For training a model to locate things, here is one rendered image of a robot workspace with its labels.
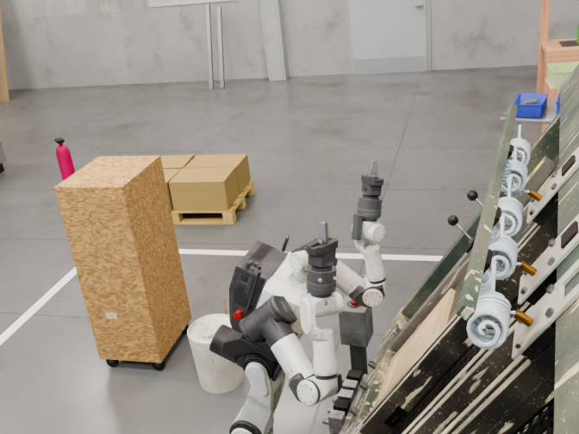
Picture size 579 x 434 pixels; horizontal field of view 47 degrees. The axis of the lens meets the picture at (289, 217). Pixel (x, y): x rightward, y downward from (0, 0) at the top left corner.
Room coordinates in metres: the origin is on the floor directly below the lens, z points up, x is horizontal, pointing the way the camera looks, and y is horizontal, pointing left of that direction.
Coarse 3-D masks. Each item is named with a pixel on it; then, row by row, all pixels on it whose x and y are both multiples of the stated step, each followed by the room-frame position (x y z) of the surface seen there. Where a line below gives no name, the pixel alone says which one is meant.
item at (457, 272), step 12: (540, 168) 1.95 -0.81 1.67; (552, 168) 1.94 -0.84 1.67; (528, 180) 1.97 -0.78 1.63; (540, 180) 1.95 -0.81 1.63; (456, 264) 2.09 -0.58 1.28; (468, 264) 2.04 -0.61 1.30; (456, 276) 2.06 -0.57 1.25; (444, 288) 2.07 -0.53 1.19; (432, 300) 2.09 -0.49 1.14; (420, 312) 2.11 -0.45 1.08; (408, 324) 2.13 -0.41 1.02; (396, 336) 2.19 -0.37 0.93; (408, 336) 2.13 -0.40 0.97; (396, 348) 2.14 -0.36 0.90
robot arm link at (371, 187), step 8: (368, 184) 2.22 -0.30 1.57; (376, 184) 2.20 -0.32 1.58; (368, 192) 2.21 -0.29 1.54; (376, 192) 2.21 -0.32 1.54; (360, 200) 2.23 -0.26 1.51; (368, 200) 2.21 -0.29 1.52; (376, 200) 2.21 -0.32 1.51; (360, 208) 2.22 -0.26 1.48; (368, 208) 2.20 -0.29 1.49; (376, 208) 2.20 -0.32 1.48
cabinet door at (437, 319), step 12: (444, 300) 1.98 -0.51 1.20; (432, 312) 2.02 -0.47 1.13; (444, 312) 1.87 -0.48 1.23; (420, 324) 2.05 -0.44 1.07; (432, 324) 1.92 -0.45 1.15; (444, 324) 1.81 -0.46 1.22; (420, 336) 1.94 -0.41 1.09; (432, 336) 1.80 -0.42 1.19; (408, 348) 1.98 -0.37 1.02; (420, 348) 1.83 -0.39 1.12; (396, 360) 2.02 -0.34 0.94; (408, 360) 1.86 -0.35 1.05; (396, 372) 1.90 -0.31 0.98; (384, 384) 1.92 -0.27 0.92
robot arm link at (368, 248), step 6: (354, 240) 2.24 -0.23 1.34; (360, 240) 2.24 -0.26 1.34; (366, 240) 2.25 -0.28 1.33; (360, 246) 2.22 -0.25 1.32; (366, 246) 2.24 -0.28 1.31; (372, 246) 2.23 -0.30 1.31; (378, 246) 2.22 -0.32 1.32; (360, 252) 2.22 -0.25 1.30; (366, 252) 2.20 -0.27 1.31; (372, 252) 2.19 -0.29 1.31; (378, 252) 2.20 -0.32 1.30
